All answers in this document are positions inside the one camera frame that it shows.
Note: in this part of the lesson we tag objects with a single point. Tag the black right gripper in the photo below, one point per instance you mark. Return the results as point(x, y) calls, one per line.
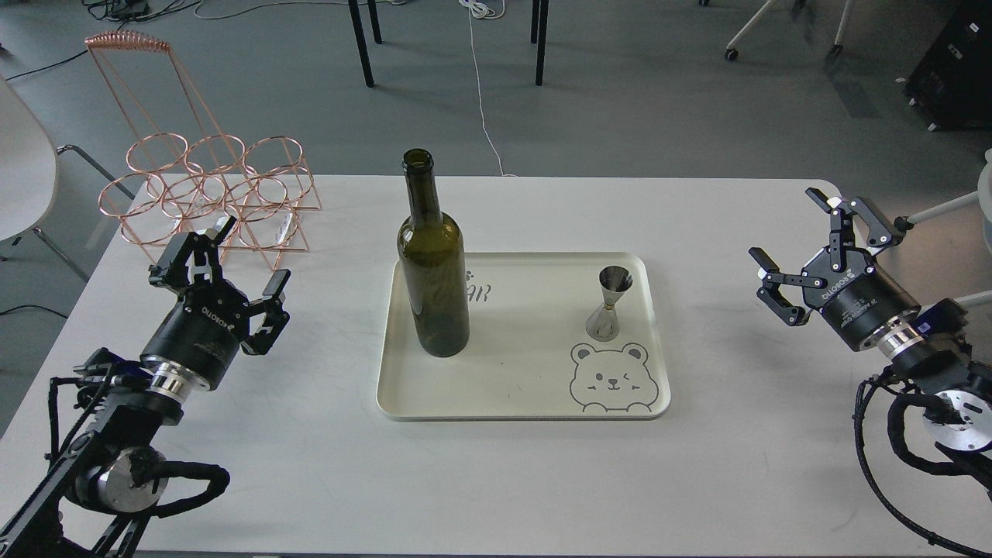
point(858, 297)

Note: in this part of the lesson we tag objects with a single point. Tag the copper wire wine rack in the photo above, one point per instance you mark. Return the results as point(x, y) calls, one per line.
point(184, 177)

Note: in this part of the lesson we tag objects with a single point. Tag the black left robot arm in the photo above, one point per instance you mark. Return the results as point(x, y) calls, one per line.
point(105, 481)

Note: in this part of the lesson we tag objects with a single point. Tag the cream bear serving tray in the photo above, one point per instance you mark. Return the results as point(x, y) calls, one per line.
point(529, 356)

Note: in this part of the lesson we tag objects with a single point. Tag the black table legs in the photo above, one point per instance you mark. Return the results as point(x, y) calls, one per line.
point(448, 48)

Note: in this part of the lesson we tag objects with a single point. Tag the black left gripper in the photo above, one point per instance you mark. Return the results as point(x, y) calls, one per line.
point(204, 330)

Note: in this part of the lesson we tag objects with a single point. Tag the dark green wine bottle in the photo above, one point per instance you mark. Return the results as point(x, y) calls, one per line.
point(431, 255)

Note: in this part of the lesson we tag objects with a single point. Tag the white chair right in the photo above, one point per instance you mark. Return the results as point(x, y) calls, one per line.
point(950, 247)

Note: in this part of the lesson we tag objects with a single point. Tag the white chair left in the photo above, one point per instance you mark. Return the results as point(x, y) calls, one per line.
point(30, 173)

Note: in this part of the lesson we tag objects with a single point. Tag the steel double jigger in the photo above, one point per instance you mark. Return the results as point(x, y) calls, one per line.
point(603, 324)

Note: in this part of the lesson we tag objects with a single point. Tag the black equipment case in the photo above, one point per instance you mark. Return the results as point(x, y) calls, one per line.
point(952, 82)

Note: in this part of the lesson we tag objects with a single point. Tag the white chair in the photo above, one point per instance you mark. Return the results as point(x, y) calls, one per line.
point(30, 173)
point(950, 247)

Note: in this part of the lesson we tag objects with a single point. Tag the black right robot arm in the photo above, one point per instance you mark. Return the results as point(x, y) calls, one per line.
point(939, 417)

